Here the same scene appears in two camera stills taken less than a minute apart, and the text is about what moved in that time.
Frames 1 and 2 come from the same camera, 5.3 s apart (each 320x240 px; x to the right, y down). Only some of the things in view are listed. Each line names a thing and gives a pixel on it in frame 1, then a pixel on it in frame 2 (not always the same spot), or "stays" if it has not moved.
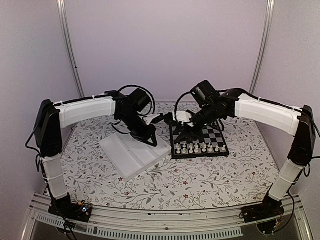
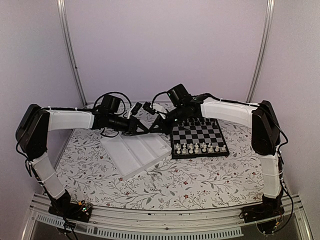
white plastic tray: x=129 y=154 stays
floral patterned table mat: x=256 y=146 stays
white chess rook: x=196 y=149 stays
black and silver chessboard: x=214 y=143 stays
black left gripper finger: x=152 y=135 -> x=139 y=124
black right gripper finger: x=185 y=133 -> x=162 y=125
